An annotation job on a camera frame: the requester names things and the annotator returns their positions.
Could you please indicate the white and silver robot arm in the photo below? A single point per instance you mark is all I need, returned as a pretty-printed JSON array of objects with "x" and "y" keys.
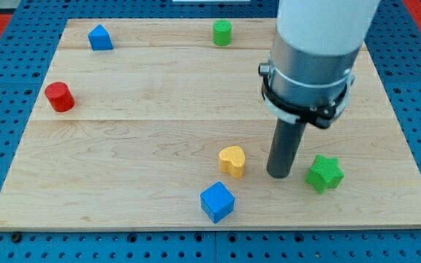
[{"x": 308, "y": 76}]

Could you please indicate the yellow wooden heart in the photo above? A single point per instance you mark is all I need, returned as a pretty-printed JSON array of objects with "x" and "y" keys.
[{"x": 232, "y": 160}]

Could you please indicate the blue wooden cube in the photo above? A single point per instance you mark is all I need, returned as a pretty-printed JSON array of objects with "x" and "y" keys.
[{"x": 217, "y": 202}]

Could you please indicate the light wooden board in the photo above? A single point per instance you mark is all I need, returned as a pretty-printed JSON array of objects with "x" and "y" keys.
[{"x": 150, "y": 118}]

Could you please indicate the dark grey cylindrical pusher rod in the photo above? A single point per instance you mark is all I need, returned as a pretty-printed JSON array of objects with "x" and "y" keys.
[{"x": 286, "y": 140}]

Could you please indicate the green wooden cylinder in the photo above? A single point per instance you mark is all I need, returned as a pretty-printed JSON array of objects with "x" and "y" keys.
[{"x": 222, "y": 32}]

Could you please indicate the green wooden star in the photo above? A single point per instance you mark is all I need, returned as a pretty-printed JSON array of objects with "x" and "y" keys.
[{"x": 324, "y": 173}]

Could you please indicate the blue wooden house-shaped block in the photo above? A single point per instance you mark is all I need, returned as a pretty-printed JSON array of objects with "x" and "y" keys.
[{"x": 100, "y": 39}]

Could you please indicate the red wooden cylinder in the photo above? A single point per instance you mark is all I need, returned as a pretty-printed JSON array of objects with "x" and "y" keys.
[{"x": 59, "y": 96}]

